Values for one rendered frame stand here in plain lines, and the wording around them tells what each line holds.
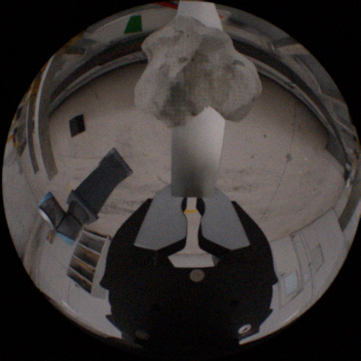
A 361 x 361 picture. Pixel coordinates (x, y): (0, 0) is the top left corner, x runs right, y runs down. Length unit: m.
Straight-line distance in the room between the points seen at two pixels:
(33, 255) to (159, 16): 0.84
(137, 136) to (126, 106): 0.28
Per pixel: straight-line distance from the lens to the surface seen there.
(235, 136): 1.02
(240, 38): 0.34
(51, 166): 0.25
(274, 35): 0.61
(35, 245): 0.70
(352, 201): 0.24
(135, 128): 1.02
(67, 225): 0.79
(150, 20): 0.30
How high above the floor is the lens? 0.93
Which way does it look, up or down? 56 degrees down
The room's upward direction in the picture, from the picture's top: 177 degrees counter-clockwise
